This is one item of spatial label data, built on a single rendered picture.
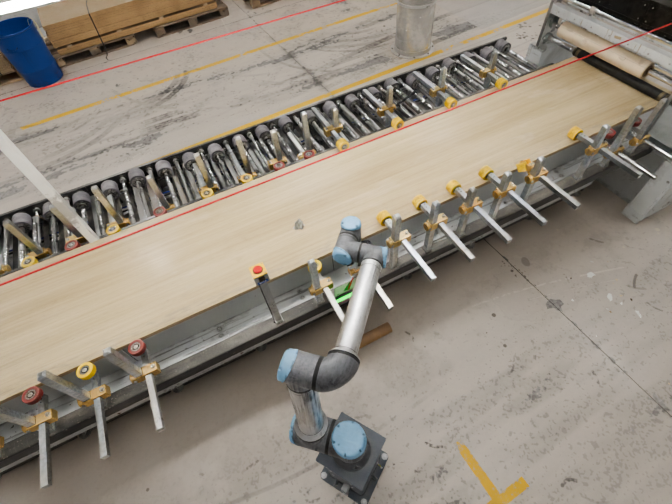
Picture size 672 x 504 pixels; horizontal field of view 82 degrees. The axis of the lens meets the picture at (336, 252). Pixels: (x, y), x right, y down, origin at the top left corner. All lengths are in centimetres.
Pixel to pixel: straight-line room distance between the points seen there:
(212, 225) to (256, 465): 152
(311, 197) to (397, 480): 180
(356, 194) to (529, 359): 166
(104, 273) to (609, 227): 383
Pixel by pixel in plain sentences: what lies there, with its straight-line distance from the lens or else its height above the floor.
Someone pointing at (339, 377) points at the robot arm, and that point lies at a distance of 133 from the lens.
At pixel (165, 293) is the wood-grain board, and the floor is 90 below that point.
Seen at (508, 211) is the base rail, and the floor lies 70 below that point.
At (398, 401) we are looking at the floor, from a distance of 279.
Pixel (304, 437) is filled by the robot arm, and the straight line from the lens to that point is 184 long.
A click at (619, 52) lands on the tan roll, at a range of 388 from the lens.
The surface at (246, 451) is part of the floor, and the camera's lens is 282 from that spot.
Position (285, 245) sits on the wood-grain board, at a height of 90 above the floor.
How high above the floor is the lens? 269
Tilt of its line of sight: 54 degrees down
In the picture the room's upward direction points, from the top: 7 degrees counter-clockwise
